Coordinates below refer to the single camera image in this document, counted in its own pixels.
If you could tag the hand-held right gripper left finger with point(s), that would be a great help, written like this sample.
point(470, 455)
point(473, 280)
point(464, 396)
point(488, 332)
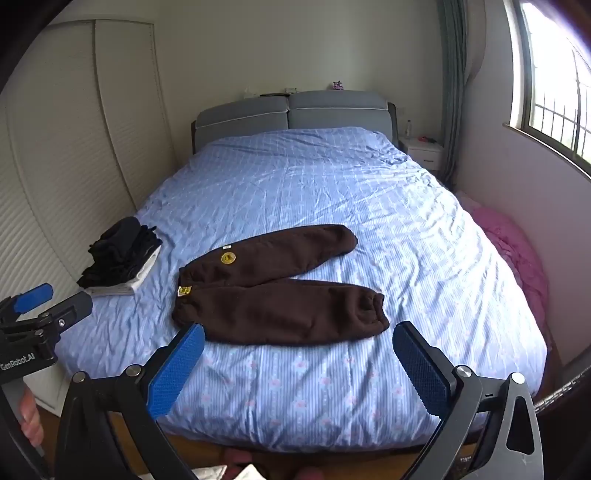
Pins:
point(178, 369)

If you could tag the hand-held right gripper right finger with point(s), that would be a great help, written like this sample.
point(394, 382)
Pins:
point(420, 369)

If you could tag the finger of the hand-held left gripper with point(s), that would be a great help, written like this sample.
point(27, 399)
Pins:
point(69, 311)
point(32, 295)

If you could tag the dark brown pants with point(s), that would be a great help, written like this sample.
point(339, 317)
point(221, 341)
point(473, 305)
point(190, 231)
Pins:
point(277, 300)

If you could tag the person's left hand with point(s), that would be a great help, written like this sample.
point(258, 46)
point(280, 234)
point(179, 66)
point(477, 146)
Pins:
point(31, 417)

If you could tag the white folded cloth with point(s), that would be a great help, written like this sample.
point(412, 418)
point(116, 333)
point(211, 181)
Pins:
point(134, 281)

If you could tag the stack of black clothes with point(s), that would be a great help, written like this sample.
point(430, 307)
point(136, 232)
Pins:
point(122, 258)

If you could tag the white cloth on floor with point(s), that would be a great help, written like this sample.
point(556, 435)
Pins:
point(240, 473)

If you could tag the white louvered wardrobe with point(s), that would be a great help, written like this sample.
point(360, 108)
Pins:
point(69, 161)

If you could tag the pink blanket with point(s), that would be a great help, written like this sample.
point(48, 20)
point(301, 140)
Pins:
point(512, 249)

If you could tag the bed with blue sheet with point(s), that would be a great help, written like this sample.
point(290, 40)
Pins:
point(346, 194)

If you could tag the white nightstand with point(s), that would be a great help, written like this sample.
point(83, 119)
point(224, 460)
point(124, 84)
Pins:
point(425, 152)

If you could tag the clear plastic bottle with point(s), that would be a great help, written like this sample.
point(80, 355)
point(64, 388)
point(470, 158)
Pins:
point(408, 128)

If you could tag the teal curtain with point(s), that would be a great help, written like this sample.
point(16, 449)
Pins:
point(455, 92)

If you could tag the grey upholstered bed headboard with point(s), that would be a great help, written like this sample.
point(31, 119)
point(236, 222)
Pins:
point(295, 113)

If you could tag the small purple toy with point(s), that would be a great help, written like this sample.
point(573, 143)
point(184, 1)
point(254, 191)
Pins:
point(337, 85)

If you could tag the barred window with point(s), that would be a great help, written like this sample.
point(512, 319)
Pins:
point(554, 83)

